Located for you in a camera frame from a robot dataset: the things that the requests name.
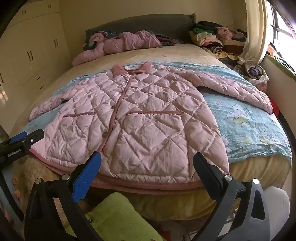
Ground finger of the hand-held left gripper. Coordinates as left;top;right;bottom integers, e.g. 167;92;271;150
22;129;44;146
8;131;28;142

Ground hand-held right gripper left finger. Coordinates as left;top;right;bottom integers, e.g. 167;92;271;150
24;151;103;241

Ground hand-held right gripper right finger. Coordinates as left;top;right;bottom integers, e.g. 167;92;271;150
193;152;270;241

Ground pink quilted jacket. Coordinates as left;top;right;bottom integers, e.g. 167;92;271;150
28;61;274;189

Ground bag full of clothes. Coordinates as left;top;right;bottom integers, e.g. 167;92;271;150
235;59;270;86

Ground colourful clothes on window sill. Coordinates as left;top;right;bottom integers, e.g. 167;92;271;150
266;44;296;78

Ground pile of folded clothes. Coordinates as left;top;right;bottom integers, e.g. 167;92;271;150
189;21;247;58

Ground yellow-green fleece clothing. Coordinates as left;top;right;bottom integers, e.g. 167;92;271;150
65;192;168;241

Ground light blue cartoon bed sheet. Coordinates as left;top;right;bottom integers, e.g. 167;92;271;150
23;61;292;163

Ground white round stool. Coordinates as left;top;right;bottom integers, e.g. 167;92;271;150
231;187;291;241

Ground cream wardrobe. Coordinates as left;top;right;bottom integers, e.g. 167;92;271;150
0;0;71;98

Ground dark teal pillow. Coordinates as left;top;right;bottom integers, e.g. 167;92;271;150
83;30;111;50

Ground bed with beige cover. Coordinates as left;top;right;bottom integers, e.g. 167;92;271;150
9;43;292;223

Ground crumpled pink down jacket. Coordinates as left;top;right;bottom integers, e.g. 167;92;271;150
72;30;163;66

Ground striped knitted cloth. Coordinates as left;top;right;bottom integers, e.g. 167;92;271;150
155;35;183;46

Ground grey padded headboard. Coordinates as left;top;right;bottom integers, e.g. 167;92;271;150
85;13;196;44

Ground cream curtain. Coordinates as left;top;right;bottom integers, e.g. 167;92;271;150
239;0;270;66

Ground window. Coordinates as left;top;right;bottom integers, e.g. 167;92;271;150
268;0;296;44

